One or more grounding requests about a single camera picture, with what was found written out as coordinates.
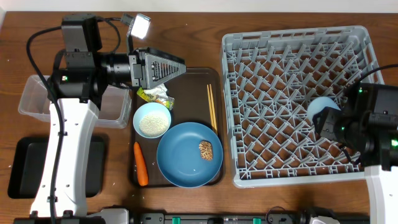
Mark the light blue cup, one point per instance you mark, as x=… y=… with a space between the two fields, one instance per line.
x=318 y=104

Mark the brown shiitake mushroom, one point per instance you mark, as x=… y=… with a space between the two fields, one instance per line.
x=206 y=150

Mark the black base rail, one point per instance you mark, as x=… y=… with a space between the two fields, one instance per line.
x=274 y=215

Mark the grey dishwasher rack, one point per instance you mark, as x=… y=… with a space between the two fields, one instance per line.
x=269 y=79

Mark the large blue plate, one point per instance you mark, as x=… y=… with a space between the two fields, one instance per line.
x=179 y=157

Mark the wooden chopstick left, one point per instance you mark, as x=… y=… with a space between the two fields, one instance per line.
x=210 y=108

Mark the brown serving tray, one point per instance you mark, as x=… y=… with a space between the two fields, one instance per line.
x=191 y=105

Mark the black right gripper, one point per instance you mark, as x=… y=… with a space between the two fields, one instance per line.
x=325 y=122

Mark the wooden chopstick right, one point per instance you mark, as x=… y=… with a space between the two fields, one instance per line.
x=214 y=112

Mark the black plastic bin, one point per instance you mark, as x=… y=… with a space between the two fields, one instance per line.
x=28 y=166

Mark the clear plastic bin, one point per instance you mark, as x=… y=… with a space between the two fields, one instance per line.
x=114 y=112

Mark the wooden chopstick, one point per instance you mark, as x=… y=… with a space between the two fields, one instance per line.
x=214 y=112
x=210 y=108

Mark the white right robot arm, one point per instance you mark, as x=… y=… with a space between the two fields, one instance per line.
x=366 y=124

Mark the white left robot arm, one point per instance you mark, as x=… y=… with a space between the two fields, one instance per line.
x=81 y=74

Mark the light blue rice bowl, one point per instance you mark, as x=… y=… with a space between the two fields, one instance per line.
x=151 y=120

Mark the green snack wrapper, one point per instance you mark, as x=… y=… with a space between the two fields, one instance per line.
x=157 y=95

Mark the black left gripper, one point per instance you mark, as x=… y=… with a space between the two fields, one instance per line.
x=137 y=70

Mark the orange carrot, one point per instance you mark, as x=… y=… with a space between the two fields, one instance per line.
x=141 y=170

